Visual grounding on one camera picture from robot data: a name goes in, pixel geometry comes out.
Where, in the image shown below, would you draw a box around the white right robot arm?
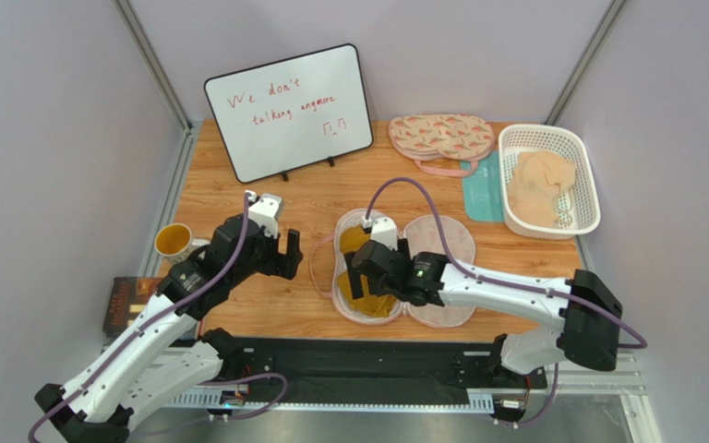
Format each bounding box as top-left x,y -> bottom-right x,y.
346,240 -> 622,375

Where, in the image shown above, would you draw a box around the yellow patterned mug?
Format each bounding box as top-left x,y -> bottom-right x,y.
153,222 -> 210,265

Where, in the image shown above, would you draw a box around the beige bras in basket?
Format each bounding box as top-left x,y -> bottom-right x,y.
507,150 -> 576,228

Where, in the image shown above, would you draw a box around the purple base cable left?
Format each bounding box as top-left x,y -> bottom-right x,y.
203,371 -> 289,423

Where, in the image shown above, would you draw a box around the aluminium frame rail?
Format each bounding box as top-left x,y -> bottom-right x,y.
165,338 -> 646,413

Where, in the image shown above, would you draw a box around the dark book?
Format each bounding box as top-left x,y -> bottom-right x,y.
102,277 -> 162,339

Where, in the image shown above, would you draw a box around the white plastic basket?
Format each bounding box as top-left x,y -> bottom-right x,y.
499,124 -> 601,240

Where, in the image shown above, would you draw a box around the whiteboard with red writing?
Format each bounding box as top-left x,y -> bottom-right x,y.
204,43 -> 374,184

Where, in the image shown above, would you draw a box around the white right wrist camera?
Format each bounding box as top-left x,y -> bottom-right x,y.
360,214 -> 399,251

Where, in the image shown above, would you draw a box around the teal card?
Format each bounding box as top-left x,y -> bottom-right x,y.
462,151 -> 504,222

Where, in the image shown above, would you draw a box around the stacked floral laundry bags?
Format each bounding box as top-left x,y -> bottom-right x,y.
388,114 -> 497,178

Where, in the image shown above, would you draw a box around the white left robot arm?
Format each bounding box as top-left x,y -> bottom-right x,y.
28,211 -> 304,442

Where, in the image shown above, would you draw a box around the floral mesh laundry bag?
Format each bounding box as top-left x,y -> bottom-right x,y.
308,208 -> 476,329

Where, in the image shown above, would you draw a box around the mustard yellow bra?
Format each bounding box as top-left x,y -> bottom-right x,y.
336,225 -> 397,318

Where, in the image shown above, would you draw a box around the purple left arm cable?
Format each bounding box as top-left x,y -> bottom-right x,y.
27,194 -> 252,443

